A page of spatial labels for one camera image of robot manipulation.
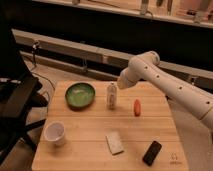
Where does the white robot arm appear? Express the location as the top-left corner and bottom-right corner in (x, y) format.
(117, 51), (213, 131)

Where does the white plastic bottle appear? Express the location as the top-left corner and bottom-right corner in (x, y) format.
(107, 82), (117, 110)

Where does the green bowl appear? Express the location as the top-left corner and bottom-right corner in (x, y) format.
(65, 82), (95, 109)

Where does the orange carrot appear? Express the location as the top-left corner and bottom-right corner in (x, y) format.
(134, 99), (141, 117)

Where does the white sponge block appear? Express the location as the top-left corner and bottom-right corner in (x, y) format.
(106, 132), (124, 155)

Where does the white paper cup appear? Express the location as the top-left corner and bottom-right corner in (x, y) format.
(44, 122), (66, 146)

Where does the black smartphone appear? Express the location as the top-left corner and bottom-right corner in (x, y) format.
(142, 141), (162, 166)

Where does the black office chair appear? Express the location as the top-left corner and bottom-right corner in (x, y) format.
(0, 19), (48, 165)

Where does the black floor cable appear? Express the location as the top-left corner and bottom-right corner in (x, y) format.
(20, 53), (56, 92)

